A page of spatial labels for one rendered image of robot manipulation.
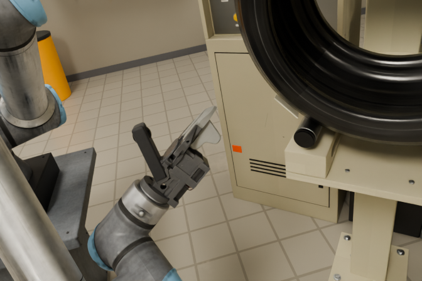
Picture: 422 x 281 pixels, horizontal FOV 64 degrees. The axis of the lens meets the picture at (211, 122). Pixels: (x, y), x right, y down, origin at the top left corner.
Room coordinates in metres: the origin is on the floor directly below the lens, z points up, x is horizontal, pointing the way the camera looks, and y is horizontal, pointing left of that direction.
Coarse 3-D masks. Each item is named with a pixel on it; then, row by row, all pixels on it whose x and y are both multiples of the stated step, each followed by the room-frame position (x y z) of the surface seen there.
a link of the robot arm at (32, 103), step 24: (0, 0) 0.60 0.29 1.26; (24, 0) 0.62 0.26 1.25; (0, 24) 0.60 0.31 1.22; (24, 24) 0.63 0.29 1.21; (0, 48) 0.64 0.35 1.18; (24, 48) 0.68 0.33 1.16; (0, 72) 0.72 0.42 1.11; (24, 72) 0.74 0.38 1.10; (24, 96) 0.81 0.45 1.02; (48, 96) 1.01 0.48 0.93; (24, 120) 0.93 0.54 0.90; (48, 120) 0.97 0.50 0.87
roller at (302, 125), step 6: (306, 120) 0.60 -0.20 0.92; (300, 126) 0.59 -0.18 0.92; (306, 126) 0.58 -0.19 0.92; (312, 126) 0.58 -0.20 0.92; (318, 126) 0.59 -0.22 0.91; (300, 132) 0.57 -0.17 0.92; (306, 132) 0.56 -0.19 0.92; (312, 132) 0.56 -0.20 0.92; (318, 132) 0.58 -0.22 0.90; (294, 138) 0.58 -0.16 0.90; (300, 138) 0.57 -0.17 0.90; (306, 138) 0.56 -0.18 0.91; (312, 138) 0.56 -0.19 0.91; (300, 144) 0.57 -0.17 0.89; (306, 144) 0.56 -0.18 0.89; (312, 144) 0.56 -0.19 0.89
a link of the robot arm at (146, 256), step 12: (144, 240) 0.46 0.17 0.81; (132, 252) 0.44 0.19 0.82; (144, 252) 0.44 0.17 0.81; (156, 252) 0.44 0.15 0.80; (120, 264) 0.43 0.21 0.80; (132, 264) 0.42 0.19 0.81; (144, 264) 0.41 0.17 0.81; (156, 264) 0.42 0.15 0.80; (168, 264) 0.43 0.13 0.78; (120, 276) 0.41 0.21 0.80; (132, 276) 0.40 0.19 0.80; (144, 276) 0.40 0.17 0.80; (156, 276) 0.39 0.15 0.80; (168, 276) 0.40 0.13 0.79
